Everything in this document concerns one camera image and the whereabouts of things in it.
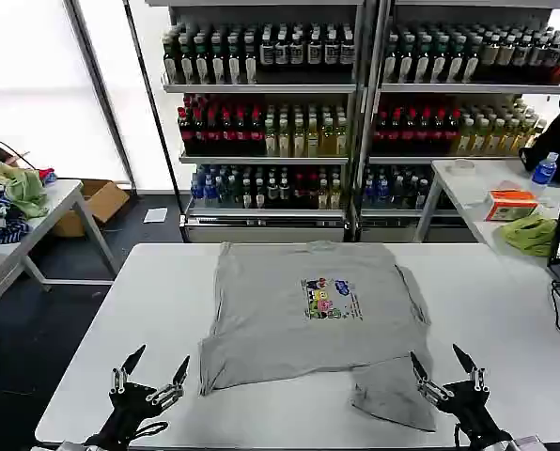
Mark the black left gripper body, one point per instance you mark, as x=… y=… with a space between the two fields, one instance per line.
x=122 y=411

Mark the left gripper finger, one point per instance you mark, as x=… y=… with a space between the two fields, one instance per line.
x=174 y=383
x=126 y=371

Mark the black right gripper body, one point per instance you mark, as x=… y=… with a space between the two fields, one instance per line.
x=472 y=413

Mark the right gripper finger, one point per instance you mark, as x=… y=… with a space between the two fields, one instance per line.
x=424 y=380
x=469 y=368

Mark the grey printed t-shirt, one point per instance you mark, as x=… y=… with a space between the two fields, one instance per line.
x=284 y=324

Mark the bright green crumpled cloth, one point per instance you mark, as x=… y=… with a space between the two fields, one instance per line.
x=529 y=235

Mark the white paper sheet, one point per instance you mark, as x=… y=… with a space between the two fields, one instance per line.
x=155 y=216

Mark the orange tissue box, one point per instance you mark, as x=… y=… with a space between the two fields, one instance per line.
x=510 y=206

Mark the brown cardboard box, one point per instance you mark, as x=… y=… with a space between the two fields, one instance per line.
x=99 y=199

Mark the white desk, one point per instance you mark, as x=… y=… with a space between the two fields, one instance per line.
x=468 y=188

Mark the grey metal-legged side table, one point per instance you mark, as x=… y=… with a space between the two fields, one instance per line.
x=57 y=197

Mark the blue and white garment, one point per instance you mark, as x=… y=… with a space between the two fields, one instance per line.
x=3 y=230

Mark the white tape roll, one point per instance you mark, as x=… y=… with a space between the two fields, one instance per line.
x=463 y=166

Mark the light green cloth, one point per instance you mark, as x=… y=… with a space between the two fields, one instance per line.
x=24 y=192

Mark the red and blue cloth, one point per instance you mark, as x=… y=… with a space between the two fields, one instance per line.
x=48 y=175

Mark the clear blue-label water bottle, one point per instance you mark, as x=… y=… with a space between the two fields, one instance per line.
x=543 y=171

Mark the person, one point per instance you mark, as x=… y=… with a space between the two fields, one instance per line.
x=555 y=141

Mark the thin black slanted pole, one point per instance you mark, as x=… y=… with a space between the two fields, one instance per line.
x=155 y=127

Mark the shelf with drink bottles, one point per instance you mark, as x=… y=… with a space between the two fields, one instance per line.
x=449 y=122
x=266 y=122

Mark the dark slanted window frame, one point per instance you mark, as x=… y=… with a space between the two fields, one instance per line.
x=101 y=98

